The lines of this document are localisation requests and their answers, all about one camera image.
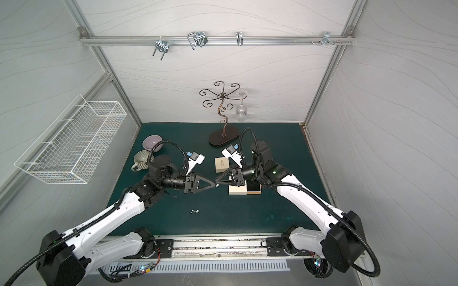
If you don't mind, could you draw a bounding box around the cream drawer jewelry box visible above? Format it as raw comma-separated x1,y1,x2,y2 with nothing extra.
215,157,230,174

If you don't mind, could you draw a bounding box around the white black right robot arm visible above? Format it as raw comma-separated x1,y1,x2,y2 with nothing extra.
215,141,375,276

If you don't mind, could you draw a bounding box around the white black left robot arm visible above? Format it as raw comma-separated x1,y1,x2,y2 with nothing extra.
36,153,215,286

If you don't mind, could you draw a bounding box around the dark oval stand base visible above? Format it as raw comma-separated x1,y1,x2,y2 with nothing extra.
208,126,240,147

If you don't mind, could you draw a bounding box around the green ribbed ceramic mug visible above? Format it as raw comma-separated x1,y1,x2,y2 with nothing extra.
131,150,150,172

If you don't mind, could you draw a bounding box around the lilac ceramic bowl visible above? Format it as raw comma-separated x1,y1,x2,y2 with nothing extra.
142,135,163,151

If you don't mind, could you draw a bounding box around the clear wine glass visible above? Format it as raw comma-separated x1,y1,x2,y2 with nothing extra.
236,92,248,122

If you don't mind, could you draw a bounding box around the bronze scroll stand rod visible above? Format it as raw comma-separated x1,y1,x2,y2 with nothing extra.
199,81,240,128

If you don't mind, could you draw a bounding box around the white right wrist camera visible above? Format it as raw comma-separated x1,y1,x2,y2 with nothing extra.
221,144,242,168

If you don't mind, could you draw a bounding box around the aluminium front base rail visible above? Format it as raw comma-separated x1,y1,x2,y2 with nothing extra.
71,233,366,264

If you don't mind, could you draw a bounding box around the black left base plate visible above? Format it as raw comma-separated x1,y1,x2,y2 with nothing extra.
140,239,174,259

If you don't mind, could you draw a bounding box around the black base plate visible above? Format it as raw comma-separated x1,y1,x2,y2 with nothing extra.
140,239,174,259
261,237,298,257

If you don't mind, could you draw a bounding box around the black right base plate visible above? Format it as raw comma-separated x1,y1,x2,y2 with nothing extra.
261,237,298,257

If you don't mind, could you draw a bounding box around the white slotted cable duct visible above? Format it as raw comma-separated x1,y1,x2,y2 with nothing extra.
103,259,291,274

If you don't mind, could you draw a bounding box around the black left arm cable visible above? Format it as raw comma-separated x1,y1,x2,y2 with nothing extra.
3,140,190,286

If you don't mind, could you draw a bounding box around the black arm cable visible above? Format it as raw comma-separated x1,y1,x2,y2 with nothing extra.
237,128,381,278
3,140,190,286

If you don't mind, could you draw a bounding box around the white wire basket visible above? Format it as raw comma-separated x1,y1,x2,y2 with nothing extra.
14,95,126,185

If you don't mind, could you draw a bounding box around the metal rail hook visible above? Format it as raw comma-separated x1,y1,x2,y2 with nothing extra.
236,32,243,46

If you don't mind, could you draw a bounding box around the metal rail clamp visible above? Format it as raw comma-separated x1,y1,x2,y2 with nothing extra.
187,31,208,50
152,38,169,61

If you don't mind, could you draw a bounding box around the metal rail bracket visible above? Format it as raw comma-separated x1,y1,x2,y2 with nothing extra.
310,32,342,46

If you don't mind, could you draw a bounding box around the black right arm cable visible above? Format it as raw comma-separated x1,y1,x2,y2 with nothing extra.
237,128,381,278

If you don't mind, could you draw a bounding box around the aluminium cross rail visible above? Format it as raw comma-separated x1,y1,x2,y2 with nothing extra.
80,34,356,46

